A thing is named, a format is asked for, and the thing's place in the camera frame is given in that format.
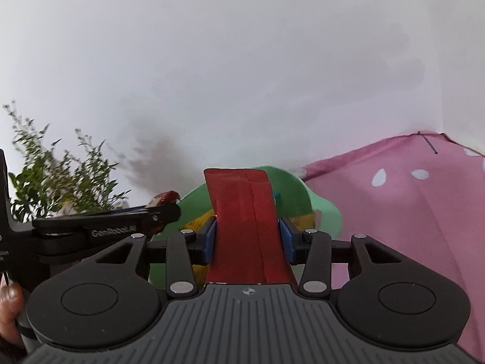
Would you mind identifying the brown foil candy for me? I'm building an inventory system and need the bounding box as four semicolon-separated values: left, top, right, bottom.
149;190;181;241

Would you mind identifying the pink tablecloth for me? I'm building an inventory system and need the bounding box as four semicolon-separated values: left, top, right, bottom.
301;131;485;361

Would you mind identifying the green plant in white pot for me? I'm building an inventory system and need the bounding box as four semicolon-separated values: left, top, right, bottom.
2;100;131;217

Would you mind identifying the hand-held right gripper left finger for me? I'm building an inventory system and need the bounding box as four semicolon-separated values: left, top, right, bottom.
87;216;218;298

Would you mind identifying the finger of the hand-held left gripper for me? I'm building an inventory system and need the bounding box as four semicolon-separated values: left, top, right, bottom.
81;202;181;242

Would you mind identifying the person's left hand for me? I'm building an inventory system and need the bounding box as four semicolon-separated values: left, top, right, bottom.
0;284;28;356

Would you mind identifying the green plastic bowl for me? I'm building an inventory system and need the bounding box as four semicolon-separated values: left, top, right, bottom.
146;165;343;285

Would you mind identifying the red snack packet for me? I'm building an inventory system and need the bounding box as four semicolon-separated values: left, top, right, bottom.
203;167;300;287

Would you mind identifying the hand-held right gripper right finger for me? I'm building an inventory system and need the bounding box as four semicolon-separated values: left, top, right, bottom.
279;217;406;298

